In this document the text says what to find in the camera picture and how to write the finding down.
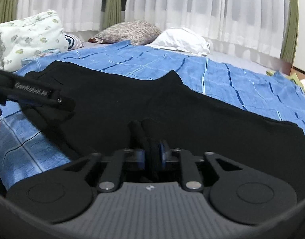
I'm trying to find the black pants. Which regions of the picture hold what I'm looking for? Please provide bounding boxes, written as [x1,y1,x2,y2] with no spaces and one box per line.
[22,61,305,200]

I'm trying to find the white floral folded duvet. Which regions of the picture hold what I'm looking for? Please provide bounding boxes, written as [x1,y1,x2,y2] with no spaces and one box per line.
[0,10,69,72]

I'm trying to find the blue plaid blanket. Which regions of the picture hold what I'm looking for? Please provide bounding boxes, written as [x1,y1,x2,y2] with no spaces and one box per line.
[0,42,305,198]

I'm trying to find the floral patterned pillow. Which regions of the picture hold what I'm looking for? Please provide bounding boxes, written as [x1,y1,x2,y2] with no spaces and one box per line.
[88,20,162,46]

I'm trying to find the green curtain panel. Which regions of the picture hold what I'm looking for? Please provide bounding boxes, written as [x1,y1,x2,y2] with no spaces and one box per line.
[280,0,299,64]
[102,0,126,29]

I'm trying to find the white pillow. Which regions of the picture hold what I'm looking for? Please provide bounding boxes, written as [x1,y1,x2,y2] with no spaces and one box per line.
[148,27,210,56]

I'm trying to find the green cloth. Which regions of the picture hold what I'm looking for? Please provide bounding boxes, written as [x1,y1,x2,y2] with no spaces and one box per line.
[266,70,304,90]

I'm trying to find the green curtain right panel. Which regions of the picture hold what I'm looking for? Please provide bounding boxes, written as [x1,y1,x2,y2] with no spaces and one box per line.
[280,0,299,64]

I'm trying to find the white sheer curtain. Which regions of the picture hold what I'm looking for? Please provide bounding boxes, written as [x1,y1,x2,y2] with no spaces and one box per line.
[16,0,287,57]

